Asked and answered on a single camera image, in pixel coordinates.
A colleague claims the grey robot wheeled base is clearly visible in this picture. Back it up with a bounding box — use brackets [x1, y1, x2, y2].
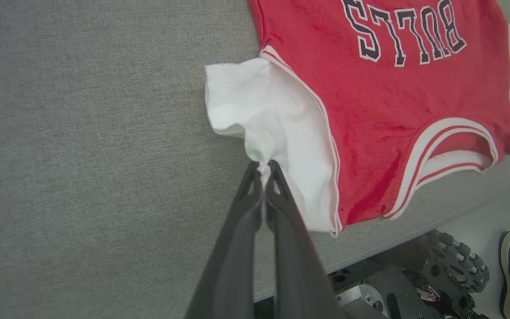
[254, 228, 491, 319]

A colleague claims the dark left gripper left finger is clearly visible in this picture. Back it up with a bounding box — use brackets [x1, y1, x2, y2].
[184, 161, 265, 319]

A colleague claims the grey fabric sofa cushion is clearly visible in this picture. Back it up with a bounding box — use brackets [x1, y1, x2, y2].
[0, 0, 510, 303]

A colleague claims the black mecanum wheel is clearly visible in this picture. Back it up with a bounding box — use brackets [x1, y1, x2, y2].
[421, 229, 491, 296]

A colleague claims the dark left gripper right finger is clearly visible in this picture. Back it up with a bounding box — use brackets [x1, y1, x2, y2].
[266, 160, 349, 319]

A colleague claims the red white Bulls jersey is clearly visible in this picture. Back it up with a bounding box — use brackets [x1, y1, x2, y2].
[205, 0, 510, 237]

